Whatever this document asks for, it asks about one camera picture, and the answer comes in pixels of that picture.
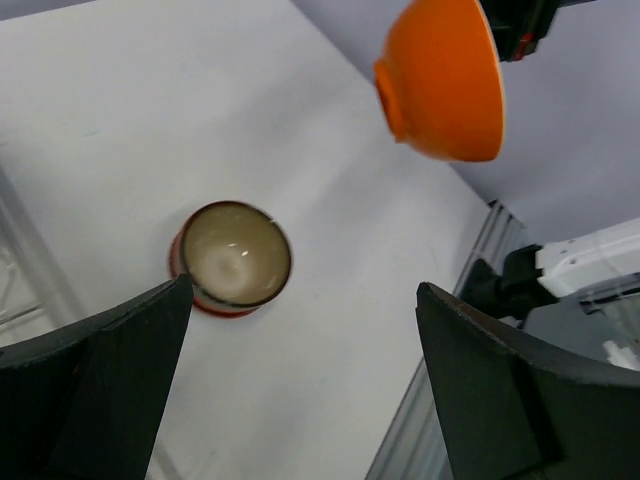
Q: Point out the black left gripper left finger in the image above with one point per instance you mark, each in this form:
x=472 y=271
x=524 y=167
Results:
x=85 y=401

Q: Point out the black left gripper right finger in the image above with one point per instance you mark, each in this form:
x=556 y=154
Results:
x=540 y=412

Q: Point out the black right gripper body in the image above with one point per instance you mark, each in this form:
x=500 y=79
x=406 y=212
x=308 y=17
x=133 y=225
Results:
x=518 y=25

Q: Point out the orange white bowl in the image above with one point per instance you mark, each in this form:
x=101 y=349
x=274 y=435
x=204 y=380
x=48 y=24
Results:
x=439 y=82

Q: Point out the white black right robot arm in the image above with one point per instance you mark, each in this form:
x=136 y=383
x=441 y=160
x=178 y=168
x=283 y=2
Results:
x=569 y=172

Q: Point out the red striped beige bowl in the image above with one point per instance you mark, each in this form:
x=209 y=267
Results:
x=236 y=256

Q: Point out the aluminium frame rail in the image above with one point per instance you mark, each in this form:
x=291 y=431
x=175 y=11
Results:
x=414 y=446

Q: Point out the metal wire dish rack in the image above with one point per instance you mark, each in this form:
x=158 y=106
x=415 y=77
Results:
x=31 y=304

